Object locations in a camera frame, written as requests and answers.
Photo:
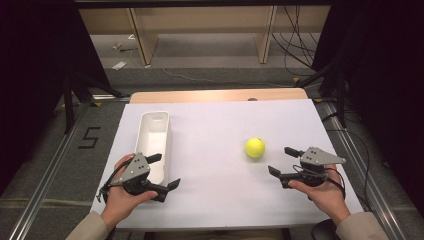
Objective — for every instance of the black round stool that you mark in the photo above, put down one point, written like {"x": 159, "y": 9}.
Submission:
{"x": 325, "y": 230}

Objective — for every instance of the white paper scrap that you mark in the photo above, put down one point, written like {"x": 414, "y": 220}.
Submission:
{"x": 119, "y": 65}

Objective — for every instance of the yellow tape piece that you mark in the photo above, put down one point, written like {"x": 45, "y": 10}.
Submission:
{"x": 96, "y": 104}

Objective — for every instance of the black curtain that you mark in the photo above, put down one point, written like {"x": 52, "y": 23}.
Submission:
{"x": 36, "y": 83}
{"x": 390, "y": 83}

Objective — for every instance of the person's right hand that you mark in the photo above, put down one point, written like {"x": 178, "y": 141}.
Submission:
{"x": 328, "y": 198}

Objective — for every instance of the wooden furniture leg panel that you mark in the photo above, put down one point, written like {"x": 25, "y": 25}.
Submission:
{"x": 143, "y": 36}
{"x": 266, "y": 36}

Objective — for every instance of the white plastic bin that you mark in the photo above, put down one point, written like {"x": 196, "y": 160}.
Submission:
{"x": 153, "y": 140}

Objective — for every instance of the metal floor rail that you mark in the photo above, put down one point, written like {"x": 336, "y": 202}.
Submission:
{"x": 366, "y": 180}
{"x": 43, "y": 186}

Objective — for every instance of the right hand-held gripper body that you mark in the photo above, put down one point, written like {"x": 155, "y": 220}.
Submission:
{"x": 318, "y": 157}

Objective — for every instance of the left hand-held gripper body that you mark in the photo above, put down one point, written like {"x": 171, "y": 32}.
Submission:
{"x": 135, "y": 170}

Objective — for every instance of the wooden table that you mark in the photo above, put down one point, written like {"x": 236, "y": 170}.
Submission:
{"x": 200, "y": 96}

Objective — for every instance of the yellow tennis ball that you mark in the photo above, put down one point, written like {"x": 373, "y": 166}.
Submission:
{"x": 255, "y": 147}

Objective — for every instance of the black tripod stand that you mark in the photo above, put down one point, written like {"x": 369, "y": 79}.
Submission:
{"x": 340, "y": 96}
{"x": 68, "y": 106}

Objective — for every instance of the person's left hand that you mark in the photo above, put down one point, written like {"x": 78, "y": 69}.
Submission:
{"x": 118, "y": 203}

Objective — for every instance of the wooden furniture back panel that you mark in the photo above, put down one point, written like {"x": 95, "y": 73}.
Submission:
{"x": 200, "y": 20}

